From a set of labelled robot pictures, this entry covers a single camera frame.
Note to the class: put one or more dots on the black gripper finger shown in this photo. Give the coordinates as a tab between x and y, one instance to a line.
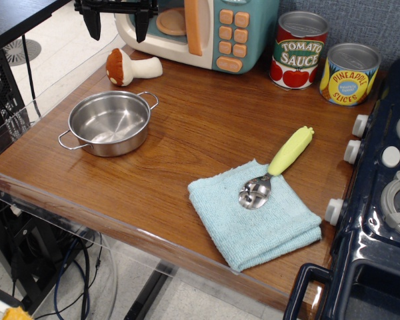
93	23
141	25

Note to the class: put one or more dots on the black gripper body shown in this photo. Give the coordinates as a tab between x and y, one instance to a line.
120	7

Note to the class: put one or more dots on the silver two-handled pot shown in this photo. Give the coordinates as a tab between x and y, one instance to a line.
109	124

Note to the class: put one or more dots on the plush mushroom toy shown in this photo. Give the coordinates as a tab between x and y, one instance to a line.
121	70

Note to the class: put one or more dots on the black side desk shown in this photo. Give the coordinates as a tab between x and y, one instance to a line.
19	17

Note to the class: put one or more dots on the teal toy microwave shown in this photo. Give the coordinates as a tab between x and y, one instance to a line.
226	36

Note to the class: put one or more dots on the tomato sauce can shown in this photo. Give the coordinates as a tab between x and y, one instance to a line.
299	43

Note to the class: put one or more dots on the pineapple slices can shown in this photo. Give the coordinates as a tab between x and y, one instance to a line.
349	73

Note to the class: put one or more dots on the light blue folded cloth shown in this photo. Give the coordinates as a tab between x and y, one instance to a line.
248	238

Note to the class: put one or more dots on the clear acrylic table guard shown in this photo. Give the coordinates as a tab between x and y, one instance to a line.
205	123

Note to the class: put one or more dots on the white stove knob top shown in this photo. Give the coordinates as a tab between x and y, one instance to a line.
360	125

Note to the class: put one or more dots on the white stove knob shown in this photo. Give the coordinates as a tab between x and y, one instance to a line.
360	125
352	151
333	211

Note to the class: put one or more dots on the white stove knob middle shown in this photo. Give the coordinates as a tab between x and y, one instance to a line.
352	151

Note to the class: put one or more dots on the white stove knob bottom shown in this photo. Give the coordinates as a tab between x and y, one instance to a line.
333	211

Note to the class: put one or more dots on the black table leg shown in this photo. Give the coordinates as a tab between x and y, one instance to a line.
147	296

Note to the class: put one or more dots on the yellow sponge object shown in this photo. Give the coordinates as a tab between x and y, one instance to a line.
16	313

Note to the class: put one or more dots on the dark blue toy stove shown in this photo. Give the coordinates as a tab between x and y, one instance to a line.
363	280

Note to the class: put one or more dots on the spoon with yellow corn handle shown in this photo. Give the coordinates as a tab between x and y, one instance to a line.
256	192

